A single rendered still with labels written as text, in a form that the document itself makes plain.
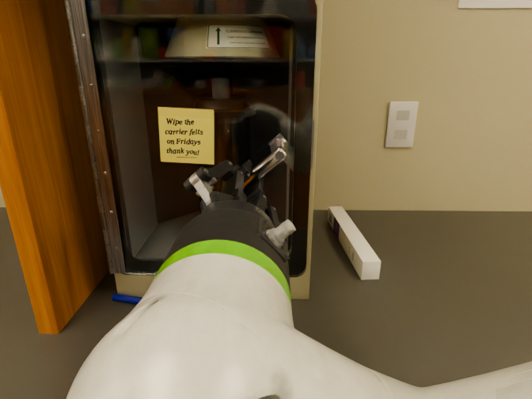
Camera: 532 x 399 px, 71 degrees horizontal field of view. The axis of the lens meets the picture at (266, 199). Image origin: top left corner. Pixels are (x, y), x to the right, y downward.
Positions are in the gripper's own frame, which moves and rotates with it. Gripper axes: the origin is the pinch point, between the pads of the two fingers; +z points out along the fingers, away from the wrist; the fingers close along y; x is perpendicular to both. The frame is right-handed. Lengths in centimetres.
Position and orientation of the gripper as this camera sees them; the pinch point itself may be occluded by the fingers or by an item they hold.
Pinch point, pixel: (247, 181)
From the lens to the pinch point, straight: 49.1
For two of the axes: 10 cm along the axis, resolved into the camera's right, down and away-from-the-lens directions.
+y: -6.6, -7.0, -2.5
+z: 0.2, -3.5, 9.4
